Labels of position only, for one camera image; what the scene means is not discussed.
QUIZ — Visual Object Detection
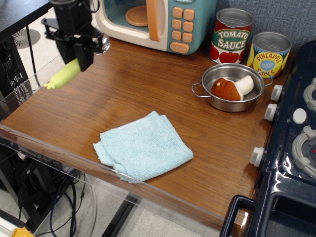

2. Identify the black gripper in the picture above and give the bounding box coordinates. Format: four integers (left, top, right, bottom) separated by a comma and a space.
41, 2, 104, 72

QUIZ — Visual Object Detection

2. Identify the spoon with yellow-green handle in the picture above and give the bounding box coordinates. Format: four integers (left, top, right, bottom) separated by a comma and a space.
43, 37, 111, 90

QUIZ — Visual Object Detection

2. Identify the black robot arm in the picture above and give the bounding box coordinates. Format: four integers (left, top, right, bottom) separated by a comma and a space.
41, 0, 104, 72

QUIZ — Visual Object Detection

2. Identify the light blue folded cloth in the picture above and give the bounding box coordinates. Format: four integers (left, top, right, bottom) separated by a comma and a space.
93, 111, 194, 183

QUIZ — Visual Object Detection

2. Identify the round floor vent cover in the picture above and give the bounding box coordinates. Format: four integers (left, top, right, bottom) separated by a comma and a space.
12, 29, 40, 49

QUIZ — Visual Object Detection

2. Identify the black desk at left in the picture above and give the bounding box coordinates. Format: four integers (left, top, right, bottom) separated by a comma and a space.
0, 0, 52, 42

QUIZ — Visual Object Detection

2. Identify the teal toy microwave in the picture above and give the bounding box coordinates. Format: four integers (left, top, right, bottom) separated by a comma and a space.
95, 0, 217, 55

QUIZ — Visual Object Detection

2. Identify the plush brown mushroom toy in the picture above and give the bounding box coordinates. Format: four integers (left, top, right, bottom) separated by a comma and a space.
210, 76, 254, 101

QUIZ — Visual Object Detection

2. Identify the small steel pot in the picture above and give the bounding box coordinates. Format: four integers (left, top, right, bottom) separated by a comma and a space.
192, 63, 274, 112

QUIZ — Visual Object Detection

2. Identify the tomato sauce can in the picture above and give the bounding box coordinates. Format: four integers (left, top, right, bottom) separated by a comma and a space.
209, 8, 254, 64

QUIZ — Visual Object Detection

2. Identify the black table leg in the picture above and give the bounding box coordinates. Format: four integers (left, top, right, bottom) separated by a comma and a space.
101, 200, 134, 237

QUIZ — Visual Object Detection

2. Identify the pineapple slices can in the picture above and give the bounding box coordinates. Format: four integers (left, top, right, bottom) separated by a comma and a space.
246, 32, 292, 79

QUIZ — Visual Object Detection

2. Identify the dark blue toy stove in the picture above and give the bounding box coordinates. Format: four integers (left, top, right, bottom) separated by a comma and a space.
220, 41, 316, 237

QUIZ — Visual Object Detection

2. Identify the blue floor cable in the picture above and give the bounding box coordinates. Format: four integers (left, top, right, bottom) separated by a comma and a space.
49, 170, 77, 237

